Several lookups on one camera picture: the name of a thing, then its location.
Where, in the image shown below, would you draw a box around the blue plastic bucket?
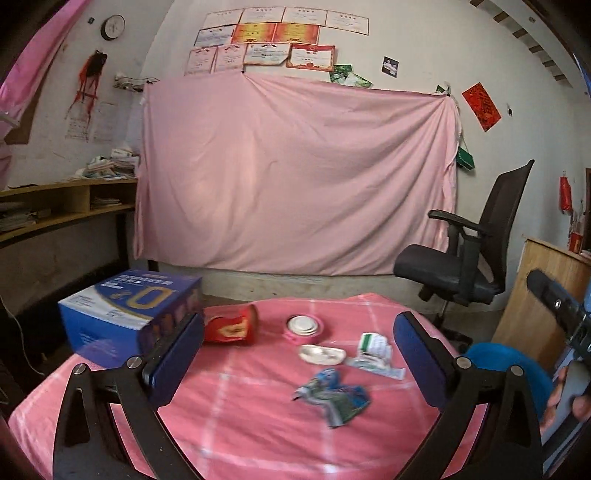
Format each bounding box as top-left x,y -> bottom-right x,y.
464,342 -> 553,421

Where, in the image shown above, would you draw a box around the pink checked tablecloth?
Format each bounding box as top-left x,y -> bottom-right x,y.
8,292 -> 490,480

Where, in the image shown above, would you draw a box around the blue cardboard box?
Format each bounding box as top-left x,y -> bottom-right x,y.
58,269 -> 203,370

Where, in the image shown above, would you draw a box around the beige wrapper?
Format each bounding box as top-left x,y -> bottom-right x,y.
298,344 -> 345,368

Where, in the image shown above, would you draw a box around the red tassel ornament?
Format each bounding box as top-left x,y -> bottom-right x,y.
65,50 -> 108,121

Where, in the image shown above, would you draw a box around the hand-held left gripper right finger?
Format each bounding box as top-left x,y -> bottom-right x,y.
379,311 -> 543,480

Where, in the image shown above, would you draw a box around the blue dotted cartoon curtain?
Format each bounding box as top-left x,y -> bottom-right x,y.
571,53 -> 591,100

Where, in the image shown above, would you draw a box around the green hanging purse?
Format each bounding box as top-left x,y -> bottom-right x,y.
456,136 -> 476,171

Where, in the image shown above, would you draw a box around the person's right hand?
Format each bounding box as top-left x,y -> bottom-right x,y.
542,360 -> 591,432

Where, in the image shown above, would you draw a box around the wooden cabinet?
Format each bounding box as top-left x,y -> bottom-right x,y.
492,237 -> 591,370

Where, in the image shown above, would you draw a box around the wooden shelf desk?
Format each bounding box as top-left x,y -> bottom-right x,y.
0,178 -> 138,250

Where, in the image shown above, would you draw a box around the green wall photos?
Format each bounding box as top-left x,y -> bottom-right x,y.
329,64 -> 374,89

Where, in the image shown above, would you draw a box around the red snack packet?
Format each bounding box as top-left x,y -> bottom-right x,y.
203,304 -> 259,346

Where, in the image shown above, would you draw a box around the stack of newspapers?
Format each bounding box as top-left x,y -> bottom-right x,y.
69,144 -> 140,182

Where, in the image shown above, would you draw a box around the long white sachet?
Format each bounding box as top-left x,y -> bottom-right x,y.
345,354 -> 407,380

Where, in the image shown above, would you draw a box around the wall calendar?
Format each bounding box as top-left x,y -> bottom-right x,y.
65,102 -> 118,141

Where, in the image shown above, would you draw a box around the red square wall poster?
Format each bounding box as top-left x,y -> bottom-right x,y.
462,82 -> 502,133

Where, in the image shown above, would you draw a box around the round wall clock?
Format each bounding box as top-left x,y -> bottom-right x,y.
100,15 -> 126,41

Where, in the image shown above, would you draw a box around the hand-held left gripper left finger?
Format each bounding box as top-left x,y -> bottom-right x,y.
52,311 -> 206,480

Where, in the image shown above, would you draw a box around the blue green snack wrapper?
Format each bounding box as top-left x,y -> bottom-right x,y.
291,368 -> 371,429

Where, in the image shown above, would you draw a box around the grey paper stack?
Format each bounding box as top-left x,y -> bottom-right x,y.
0,200 -> 51,233

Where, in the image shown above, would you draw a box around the group of wall certificates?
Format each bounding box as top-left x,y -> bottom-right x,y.
184,6 -> 370,77

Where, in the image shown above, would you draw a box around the pink hanging sheet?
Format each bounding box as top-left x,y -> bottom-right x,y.
133,74 -> 462,277

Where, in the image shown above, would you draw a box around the green white wrapper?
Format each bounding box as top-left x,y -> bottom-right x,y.
358,332 -> 393,360

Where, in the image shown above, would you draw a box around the pink curtain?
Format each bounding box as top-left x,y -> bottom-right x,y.
0,0 -> 88,185

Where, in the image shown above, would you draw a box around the wire wall rack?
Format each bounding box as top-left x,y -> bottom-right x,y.
113,73 -> 155,93

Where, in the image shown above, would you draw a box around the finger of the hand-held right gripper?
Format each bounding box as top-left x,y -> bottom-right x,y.
526,269 -> 585,330

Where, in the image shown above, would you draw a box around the black office chair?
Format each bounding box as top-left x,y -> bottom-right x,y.
393,159 -> 535,356

